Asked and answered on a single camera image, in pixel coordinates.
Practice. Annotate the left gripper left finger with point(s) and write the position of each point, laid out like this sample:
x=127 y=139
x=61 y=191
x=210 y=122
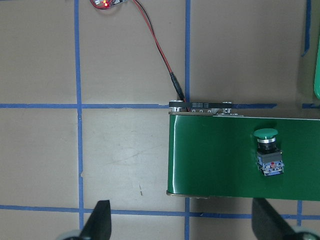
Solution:
x=97 y=227

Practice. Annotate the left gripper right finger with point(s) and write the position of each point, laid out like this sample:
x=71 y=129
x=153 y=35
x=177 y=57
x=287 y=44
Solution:
x=267 y=224

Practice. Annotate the green conveyor belt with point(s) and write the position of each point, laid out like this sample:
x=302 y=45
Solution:
x=215 y=154

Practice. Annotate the green plastic tray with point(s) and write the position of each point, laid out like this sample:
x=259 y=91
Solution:
x=316 y=86

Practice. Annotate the small red-lit circuit board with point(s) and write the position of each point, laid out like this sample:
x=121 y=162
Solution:
x=106 y=4

